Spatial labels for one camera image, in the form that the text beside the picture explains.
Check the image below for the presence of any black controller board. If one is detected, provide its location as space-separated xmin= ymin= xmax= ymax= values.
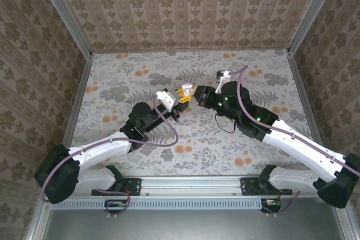
xmin=260 ymin=198 xmax=282 ymax=213
xmin=104 ymin=199 xmax=128 ymax=214

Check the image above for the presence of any grey metal sheet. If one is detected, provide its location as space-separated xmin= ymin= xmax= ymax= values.
xmin=42 ymin=197 xmax=347 ymax=240

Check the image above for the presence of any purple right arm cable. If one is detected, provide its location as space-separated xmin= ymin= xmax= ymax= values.
xmin=229 ymin=65 xmax=360 ymax=217

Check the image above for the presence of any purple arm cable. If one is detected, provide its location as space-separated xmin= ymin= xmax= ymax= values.
xmin=229 ymin=65 xmax=360 ymax=217
xmin=40 ymin=93 xmax=179 ymax=216

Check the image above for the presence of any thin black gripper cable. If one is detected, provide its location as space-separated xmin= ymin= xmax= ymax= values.
xmin=214 ymin=112 xmax=237 ymax=134

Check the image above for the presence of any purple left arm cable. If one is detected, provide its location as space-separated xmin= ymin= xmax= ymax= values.
xmin=40 ymin=93 xmax=179 ymax=216

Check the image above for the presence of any aluminium table edge rail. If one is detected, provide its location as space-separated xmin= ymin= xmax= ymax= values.
xmin=53 ymin=54 xmax=93 ymax=176
xmin=286 ymin=50 xmax=327 ymax=162

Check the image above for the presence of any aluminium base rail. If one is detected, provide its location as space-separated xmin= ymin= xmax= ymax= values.
xmin=84 ymin=176 xmax=293 ymax=197

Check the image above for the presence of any white slotted cable duct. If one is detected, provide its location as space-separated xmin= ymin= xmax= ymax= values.
xmin=53 ymin=197 xmax=264 ymax=210

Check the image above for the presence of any aluminium frame post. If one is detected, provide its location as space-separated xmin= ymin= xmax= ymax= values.
xmin=33 ymin=0 xmax=93 ymax=60
xmin=286 ymin=0 xmax=343 ymax=55

